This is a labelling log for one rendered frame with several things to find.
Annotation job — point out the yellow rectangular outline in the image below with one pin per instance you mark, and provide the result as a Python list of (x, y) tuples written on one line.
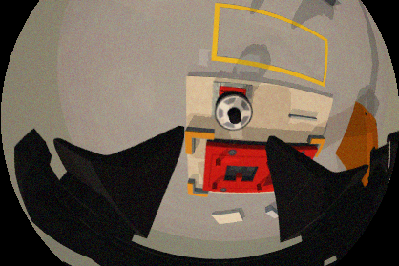
[(256, 64)]

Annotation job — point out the beige flat rectangular tile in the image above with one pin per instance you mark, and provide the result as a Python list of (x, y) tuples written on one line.
[(227, 217)]

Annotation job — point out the black tyre with grey wheel rim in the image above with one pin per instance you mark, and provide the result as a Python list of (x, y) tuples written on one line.
[(233, 99)]

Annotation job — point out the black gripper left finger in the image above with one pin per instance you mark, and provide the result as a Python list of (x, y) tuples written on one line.
[(133, 181)]

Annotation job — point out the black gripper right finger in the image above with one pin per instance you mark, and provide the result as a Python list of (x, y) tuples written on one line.
[(304, 190)]

